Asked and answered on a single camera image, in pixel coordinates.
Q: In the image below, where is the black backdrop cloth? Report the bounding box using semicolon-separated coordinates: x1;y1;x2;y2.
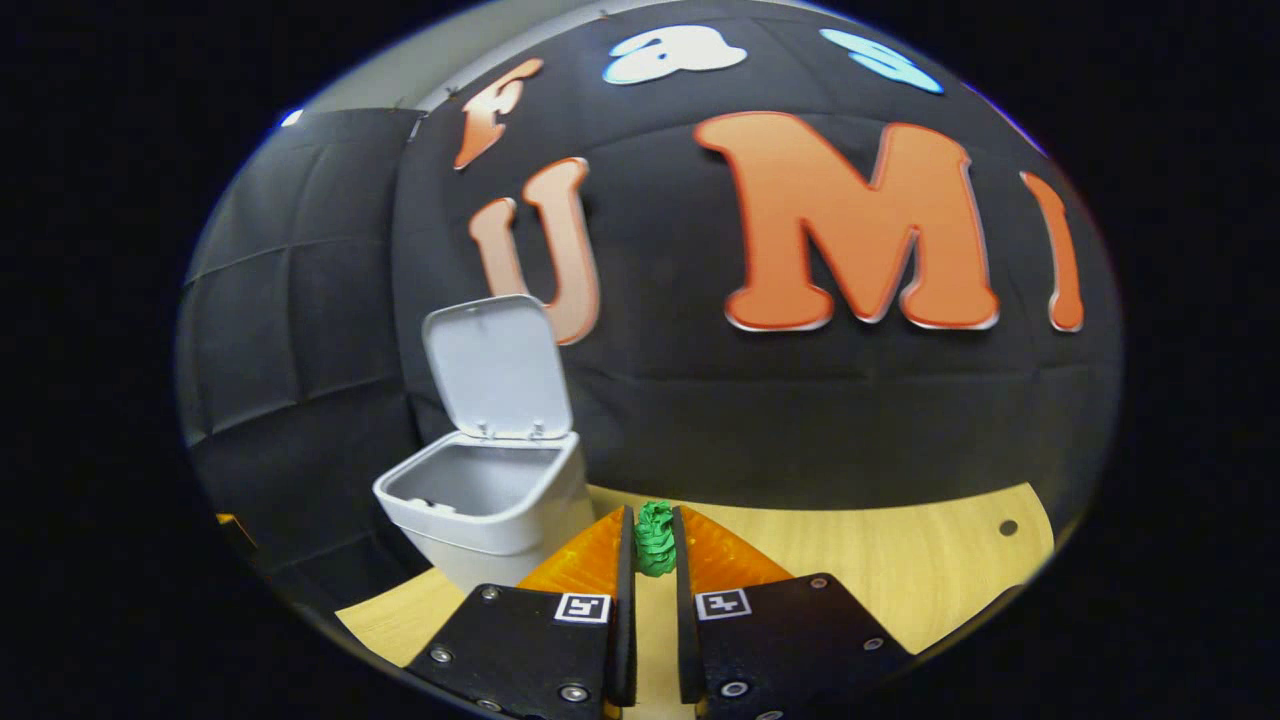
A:
392;0;1123;511

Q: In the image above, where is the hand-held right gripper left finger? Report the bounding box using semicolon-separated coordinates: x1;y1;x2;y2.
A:
405;505;638;720

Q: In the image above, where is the green paper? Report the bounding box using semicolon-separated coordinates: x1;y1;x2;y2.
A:
634;500;679;578

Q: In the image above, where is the white desktop garbage bin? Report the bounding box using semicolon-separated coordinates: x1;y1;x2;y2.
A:
372;294;596;593

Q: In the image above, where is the wooden desktop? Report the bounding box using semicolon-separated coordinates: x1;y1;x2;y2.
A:
335;483;1056;720

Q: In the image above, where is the black side cloth panel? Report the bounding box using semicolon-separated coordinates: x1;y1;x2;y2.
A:
178;108;426;611

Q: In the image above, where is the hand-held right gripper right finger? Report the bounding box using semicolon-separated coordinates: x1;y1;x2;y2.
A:
672;505;913;720

